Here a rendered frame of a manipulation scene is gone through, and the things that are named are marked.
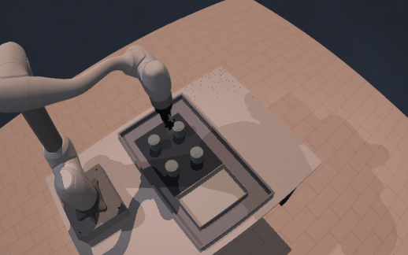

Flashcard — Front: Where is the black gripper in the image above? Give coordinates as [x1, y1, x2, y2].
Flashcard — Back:
[155, 104, 175, 134]

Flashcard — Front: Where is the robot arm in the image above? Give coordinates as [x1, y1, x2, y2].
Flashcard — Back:
[0, 42, 172, 221]

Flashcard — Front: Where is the translucent grey cylinder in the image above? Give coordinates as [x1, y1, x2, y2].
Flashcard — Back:
[148, 135, 162, 151]
[165, 160, 180, 177]
[172, 121, 186, 139]
[190, 146, 204, 164]

